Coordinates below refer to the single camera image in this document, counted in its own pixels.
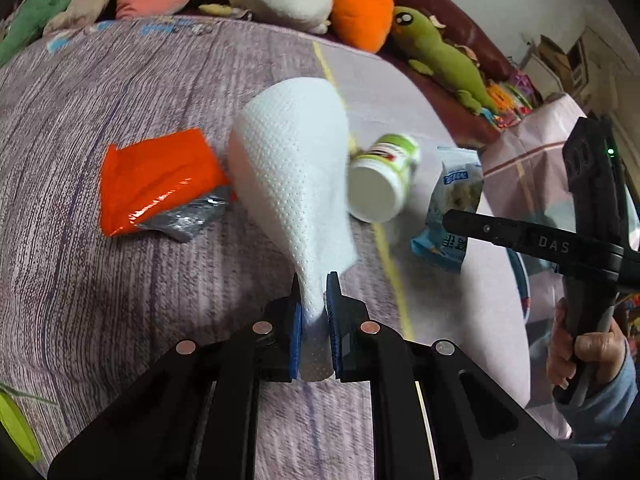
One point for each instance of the dark red leather sofa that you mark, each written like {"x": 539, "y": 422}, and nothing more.
{"x": 450, "y": 35}

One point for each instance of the person's right hand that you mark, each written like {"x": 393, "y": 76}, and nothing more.
{"x": 605, "y": 351}

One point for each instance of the orange foil snack bag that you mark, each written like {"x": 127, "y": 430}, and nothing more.
{"x": 172, "y": 184}

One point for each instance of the blue trash bin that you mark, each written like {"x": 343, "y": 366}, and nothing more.
{"x": 521, "y": 280}

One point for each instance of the white green pill bottle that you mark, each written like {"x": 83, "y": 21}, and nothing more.
{"x": 379, "y": 179}

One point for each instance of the white paper napkin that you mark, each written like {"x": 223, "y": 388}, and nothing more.
{"x": 288, "y": 156}

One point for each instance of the orange round plush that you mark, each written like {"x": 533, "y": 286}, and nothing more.
{"x": 362, "y": 24}

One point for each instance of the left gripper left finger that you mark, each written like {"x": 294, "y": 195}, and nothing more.
{"x": 193, "y": 413}

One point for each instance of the green dinosaur plush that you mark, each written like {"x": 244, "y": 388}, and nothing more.
{"x": 428, "y": 54}

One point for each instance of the blue sleeve forearm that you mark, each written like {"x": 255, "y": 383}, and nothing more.
{"x": 596, "y": 421}

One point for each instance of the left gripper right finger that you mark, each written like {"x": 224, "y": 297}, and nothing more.
{"x": 435, "y": 413}

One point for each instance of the blue white snack packet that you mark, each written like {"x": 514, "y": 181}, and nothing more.
{"x": 458, "y": 187}

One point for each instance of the green crocodile plush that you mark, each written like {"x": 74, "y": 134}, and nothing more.
{"x": 27, "y": 24}

